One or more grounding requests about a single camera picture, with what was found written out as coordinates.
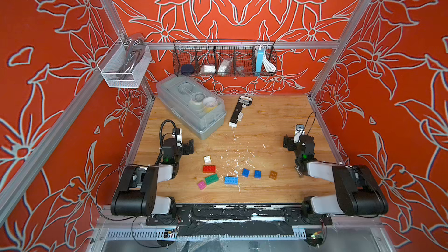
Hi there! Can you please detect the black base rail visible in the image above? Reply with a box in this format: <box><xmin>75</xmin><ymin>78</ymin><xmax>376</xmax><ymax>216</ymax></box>
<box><xmin>145</xmin><ymin>204</ymin><xmax>333</xmax><ymax>239</ymax></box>

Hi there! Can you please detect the green lego brick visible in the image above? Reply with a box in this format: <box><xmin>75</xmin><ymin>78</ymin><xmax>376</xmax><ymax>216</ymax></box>
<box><xmin>205</xmin><ymin>173</ymin><xmax>219</xmax><ymax>185</ymax></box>

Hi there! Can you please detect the light blue box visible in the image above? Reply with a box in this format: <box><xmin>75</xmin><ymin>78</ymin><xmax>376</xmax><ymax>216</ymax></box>
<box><xmin>254</xmin><ymin>45</ymin><xmax>264</xmax><ymax>76</ymax></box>

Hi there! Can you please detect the brown lego brick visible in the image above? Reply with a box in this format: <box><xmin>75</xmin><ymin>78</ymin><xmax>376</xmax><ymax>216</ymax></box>
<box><xmin>269</xmin><ymin>170</ymin><xmax>278</xmax><ymax>180</ymax></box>

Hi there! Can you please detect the light blue lego brick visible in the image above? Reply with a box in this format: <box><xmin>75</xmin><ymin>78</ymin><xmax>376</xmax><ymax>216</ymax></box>
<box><xmin>225</xmin><ymin>176</ymin><xmax>239</xmax><ymax>186</ymax></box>

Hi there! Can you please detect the white lego brick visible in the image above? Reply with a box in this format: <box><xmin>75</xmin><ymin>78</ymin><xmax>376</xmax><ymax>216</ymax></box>
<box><xmin>204</xmin><ymin>156</ymin><xmax>212</xmax><ymax>165</ymax></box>

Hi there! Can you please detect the clear plastic storage box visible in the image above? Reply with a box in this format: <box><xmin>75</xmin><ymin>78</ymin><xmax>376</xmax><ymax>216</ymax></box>
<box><xmin>156</xmin><ymin>75</ymin><xmax>226</xmax><ymax>140</ymax></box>

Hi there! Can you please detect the dark round jar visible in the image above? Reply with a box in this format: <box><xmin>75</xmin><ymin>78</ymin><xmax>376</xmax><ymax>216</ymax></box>
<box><xmin>180</xmin><ymin>64</ymin><xmax>195</xmax><ymax>76</ymax></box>

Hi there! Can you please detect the red lego brick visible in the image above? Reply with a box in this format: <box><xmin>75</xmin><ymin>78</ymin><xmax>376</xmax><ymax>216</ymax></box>
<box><xmin>203</xmin><ymin>165</ymin><xmax>216</xmax><ymax>173</ymax></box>

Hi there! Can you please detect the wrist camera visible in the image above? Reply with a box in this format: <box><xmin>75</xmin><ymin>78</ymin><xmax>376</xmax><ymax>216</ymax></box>
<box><xmin>294</xmin><ymin>124</ymin><xmax>305</xmax><ymax>143</ymax></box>
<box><xmin>172</xmin><ymin>128</ymin><xmax>183</xmax><ymax>146</ymax></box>

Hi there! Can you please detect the white cable bundle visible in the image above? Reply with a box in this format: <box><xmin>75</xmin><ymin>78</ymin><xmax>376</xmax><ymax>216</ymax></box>
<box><xmin>261</xmin><ymin>49</ymin><xmax>275</xmax><ymax>74</ymax></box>

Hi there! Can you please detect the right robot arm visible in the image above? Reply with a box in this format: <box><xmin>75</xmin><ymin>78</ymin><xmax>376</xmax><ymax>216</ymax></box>
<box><xmin>283</xmin><ymin>124</ymin><xmax>389</xmax><ymax>218</ymax></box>

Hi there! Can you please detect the black wire basket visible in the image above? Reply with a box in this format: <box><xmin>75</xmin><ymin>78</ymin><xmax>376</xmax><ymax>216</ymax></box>
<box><xmin>172</xmin><ymin>39</ymin><xmax>278</xmax><ymax>77</ymax></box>

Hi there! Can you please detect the pink lego brick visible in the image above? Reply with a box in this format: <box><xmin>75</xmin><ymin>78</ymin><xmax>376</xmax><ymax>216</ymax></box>
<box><xmin>198</xmin><ymin>180</ymin><xmax>207</xmax><ymax>191</ymax></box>

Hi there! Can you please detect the white mesh basket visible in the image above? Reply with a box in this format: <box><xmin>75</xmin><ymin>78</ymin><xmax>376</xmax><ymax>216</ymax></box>
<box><xmin>97</xmin><ymin>43</ymin><xmax>152</xmax><ymax>88</ymax></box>

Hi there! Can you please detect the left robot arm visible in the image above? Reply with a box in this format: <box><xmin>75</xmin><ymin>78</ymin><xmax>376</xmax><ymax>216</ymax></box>
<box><xmin>110</xmin><ymin>120</ymin><xmax>194</xmax><ymax>218</ymax></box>

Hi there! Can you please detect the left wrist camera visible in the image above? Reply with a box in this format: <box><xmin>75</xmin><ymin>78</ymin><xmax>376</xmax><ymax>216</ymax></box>
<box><xmin>172</xmin><ymin>128</ymin><xmax>183</xmax><ymax>146</ymax></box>

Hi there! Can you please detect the black white power strip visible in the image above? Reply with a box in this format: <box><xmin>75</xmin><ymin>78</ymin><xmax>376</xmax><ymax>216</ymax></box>
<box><xmin>229</xmin><ymin>96</ymin><xmax>253</xmax><ymax>128</ymax></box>

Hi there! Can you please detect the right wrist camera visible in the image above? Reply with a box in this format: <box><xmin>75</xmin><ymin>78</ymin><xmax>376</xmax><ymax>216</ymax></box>
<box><xmin>294</xmin><ymin>124</ymin><xmax>305</xmax><ymax>143</ymax></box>

